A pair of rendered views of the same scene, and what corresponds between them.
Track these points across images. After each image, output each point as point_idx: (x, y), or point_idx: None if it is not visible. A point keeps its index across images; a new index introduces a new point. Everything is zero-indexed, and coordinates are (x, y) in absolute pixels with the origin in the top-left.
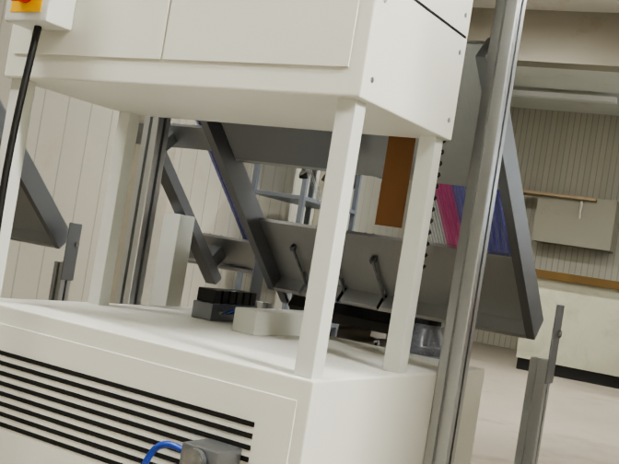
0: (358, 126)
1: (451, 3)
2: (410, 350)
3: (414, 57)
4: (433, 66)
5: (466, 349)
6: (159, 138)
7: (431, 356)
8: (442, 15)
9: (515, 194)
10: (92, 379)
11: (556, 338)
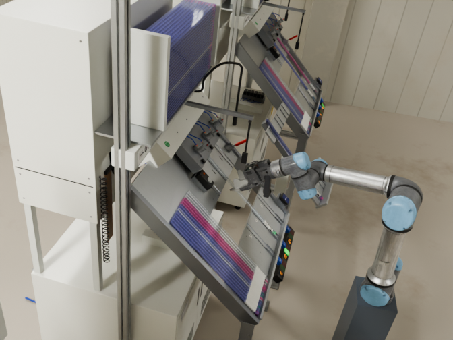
0: (27, 210)
1: (73, 174)
2: (360, 289)
3: (50, 192)
4: (67, 196)
5: (121, 301)
6: None
7: (363, 301)
8: (67, 178)
9: (185, 257)
10: None
11: (245, 336)
